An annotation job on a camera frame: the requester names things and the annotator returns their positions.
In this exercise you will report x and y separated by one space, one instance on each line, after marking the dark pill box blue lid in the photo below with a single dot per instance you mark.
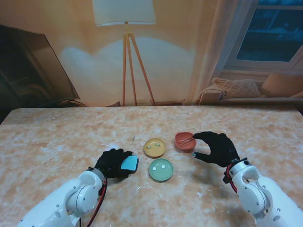
129 163

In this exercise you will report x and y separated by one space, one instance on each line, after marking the white tripod floor lamp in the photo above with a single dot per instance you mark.
124 11

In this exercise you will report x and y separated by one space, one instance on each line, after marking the red-orange bowl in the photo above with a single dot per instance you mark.
183 147

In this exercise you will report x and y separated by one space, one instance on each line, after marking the yellow round dish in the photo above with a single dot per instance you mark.
155 151

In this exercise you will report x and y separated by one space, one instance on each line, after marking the beige sofa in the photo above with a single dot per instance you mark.
210 94

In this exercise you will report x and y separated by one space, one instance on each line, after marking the green round dish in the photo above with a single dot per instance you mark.
161 173

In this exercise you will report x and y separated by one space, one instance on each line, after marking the white framed window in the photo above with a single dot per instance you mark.
272 35

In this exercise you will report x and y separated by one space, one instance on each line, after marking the cream knit cushion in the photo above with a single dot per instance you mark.
236 87

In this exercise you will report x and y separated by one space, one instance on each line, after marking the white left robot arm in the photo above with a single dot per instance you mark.
71 201

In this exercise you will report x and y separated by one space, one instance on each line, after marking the plain orange cushion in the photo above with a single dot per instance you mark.
281 84

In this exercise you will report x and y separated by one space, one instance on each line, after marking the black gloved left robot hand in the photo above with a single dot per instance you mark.
109 163

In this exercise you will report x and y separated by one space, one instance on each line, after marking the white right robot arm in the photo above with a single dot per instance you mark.
260 194

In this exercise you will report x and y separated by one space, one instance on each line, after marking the metal tweezers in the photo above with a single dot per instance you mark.
187 141

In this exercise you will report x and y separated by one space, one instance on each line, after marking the dark flat television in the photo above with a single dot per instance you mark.
23 71

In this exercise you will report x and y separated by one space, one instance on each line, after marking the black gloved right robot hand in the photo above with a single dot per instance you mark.
222 151

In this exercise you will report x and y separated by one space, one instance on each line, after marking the sheer cream curtain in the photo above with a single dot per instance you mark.
213 47

